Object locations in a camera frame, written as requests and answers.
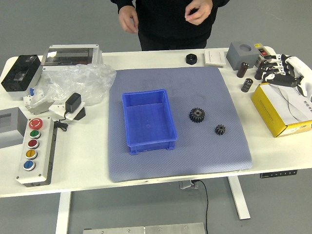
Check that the big black gear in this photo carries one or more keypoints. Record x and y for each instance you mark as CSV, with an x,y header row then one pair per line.
x,y
193,118

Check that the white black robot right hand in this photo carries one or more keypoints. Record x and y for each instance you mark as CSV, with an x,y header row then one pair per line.
x,y
296,67

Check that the small black gear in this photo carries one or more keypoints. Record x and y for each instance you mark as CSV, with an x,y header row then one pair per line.
x,y
220,130

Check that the clear-lid distribution box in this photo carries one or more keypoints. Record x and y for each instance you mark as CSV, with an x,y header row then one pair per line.
x,y
70,54

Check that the grey red-green button switch box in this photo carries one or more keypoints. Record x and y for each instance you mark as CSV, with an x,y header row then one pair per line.
x,y
264,51

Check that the clear plastic bag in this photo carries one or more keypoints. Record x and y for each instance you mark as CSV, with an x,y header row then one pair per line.
x,y
78,80

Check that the person's right hand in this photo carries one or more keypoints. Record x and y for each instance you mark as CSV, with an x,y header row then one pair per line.
x,y
128,19

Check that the white wall switch panel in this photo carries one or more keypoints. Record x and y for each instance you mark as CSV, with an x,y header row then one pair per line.
x,y
214,58

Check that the black capacitor with label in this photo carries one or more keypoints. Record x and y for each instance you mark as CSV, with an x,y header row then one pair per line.
x,y
247,84

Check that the black power adapter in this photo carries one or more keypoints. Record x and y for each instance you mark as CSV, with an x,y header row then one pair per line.
x,y
73,102

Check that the grey-blue textured mat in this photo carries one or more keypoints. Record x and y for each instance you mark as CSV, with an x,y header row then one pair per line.
x,y
200,156

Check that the grey box with window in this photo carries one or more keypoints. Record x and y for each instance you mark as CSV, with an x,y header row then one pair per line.
x,y
9,131

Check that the person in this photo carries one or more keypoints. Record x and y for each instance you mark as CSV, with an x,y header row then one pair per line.
x,y
170,24

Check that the black table control panel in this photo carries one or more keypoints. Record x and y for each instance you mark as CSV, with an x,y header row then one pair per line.
x,y
278,174

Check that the blue plastic box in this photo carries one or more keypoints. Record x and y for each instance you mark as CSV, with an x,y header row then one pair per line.
x,y
148,117

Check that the yellow white cardboard box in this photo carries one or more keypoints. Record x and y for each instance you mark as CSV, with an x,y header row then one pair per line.
x,y
273,109

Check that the silver metal plate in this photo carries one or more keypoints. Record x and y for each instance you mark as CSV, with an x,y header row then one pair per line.
x,y
146,229

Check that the grey five-button control station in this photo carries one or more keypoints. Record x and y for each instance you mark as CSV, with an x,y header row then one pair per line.
x,y
41,158

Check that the person's left hand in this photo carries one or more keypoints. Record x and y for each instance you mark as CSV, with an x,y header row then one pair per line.
x,y
198,12

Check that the white table leg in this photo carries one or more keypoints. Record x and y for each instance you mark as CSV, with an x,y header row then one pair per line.
x,y
63,212
240,200

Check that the black-lid grey enclosure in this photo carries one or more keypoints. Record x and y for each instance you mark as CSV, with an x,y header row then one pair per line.
x,y
19,73

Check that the black hex nut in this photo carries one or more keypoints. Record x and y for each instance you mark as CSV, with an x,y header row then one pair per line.
x,y
191,59

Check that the white socket plate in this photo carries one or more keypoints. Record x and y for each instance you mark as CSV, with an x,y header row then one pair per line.
x,y
57,108

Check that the grey under-table bracket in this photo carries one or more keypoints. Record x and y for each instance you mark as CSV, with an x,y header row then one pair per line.
x,y
187,184

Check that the grey block with round hole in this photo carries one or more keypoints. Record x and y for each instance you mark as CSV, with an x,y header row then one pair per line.
x,y
236,57

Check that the white circuit breaker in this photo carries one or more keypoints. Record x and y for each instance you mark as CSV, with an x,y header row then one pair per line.
x,y
36,108

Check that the dark brown capacitor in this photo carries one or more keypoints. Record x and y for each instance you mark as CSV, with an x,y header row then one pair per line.
x,y
242,69

